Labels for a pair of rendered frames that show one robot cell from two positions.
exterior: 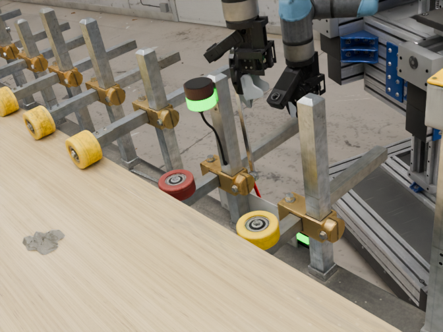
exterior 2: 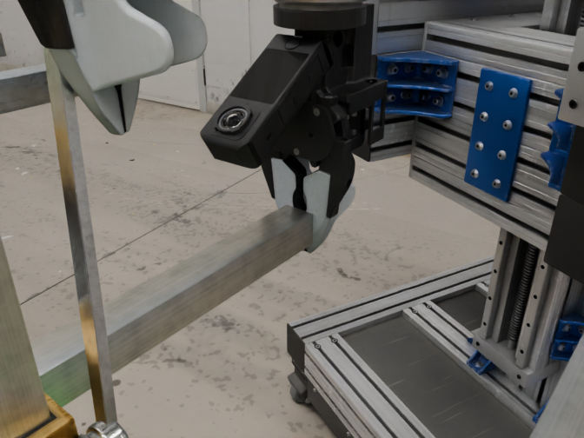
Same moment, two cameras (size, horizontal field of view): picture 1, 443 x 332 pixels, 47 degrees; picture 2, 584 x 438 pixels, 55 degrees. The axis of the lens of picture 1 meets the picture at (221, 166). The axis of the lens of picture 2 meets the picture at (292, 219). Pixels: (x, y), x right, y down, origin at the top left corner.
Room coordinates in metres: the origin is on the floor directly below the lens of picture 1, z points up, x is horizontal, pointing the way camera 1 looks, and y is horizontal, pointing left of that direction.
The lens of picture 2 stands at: (0.77, -0.11, 1.07)
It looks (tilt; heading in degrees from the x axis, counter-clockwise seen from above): 27 degrees down; 345
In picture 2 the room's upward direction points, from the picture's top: straight up
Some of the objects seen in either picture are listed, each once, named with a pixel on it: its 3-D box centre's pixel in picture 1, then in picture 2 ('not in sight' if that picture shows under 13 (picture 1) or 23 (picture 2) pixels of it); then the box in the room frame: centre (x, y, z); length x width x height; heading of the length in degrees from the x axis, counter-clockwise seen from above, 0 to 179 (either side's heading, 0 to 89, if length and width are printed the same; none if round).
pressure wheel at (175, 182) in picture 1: (180, 197); not in sight; (0.94, 0.10, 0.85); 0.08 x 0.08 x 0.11
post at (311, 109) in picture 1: (318, 205); not in sight; (0.78, -0.17, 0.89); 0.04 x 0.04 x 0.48; 37
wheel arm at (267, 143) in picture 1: (241, 161); (80, 357); (1.05, -0.05, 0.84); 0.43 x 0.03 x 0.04; 127
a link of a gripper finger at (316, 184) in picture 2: not in sight; (334, 204); (1.19, -0.26, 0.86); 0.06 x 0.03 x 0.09; 127
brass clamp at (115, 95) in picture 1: (105, 91); not in sight; (1.40, 0.29, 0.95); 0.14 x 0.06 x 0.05; 37
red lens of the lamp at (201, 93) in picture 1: (198, 88); not in sight; (0.95, 0.02, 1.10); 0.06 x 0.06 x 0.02
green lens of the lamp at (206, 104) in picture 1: (200, 99); not in sight; (0.95, 0.02, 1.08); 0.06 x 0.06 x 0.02
